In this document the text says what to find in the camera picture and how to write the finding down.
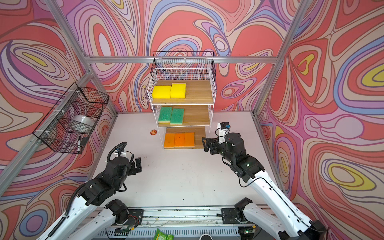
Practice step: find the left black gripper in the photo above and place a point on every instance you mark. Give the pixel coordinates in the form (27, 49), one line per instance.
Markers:
(131, 165)

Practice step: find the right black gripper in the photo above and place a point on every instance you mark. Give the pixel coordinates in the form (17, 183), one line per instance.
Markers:
(207, 146)

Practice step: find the pale yellow sponge orange underside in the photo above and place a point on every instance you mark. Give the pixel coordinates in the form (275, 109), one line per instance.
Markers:
(189, 140)

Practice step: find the green sponge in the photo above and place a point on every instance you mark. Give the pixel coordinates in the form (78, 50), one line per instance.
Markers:
(165, 115)

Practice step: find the yellow sponge table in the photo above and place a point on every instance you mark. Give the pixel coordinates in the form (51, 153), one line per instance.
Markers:
(178, 91)

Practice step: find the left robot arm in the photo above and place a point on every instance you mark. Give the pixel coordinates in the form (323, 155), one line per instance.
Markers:
(88, 213)

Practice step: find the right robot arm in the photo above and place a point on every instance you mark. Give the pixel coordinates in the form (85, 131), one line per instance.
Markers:
(252, 174)

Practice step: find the small red round sticker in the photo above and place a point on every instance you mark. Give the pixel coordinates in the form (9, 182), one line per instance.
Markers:
(153, 132)

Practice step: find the green snack bag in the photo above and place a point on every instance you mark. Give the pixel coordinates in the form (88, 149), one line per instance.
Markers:
(162, 236)

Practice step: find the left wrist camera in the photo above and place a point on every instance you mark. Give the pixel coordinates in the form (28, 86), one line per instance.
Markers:
(119, 151)

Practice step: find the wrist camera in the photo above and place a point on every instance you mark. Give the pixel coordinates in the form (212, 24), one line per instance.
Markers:
(222, 130)
(119, 151)

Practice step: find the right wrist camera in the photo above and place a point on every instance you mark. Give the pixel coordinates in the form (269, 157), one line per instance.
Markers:
(222, 130)

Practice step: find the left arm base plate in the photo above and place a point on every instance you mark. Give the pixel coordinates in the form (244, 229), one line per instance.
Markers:
(130, 217)

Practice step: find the black wire basket on wall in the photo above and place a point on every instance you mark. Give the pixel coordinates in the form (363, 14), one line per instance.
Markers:
(60, 133)

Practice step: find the white wire wooden shelf rack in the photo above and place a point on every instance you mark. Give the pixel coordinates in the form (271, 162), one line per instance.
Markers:
(198, 105)

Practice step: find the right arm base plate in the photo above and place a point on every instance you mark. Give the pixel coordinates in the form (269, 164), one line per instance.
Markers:
(234, 216)

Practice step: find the aluminium front rail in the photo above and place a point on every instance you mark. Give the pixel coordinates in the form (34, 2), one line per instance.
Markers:
(206, 217)

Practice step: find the black wire basket behind shelf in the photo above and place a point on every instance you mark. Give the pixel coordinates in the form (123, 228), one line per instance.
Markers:
(183, 66)

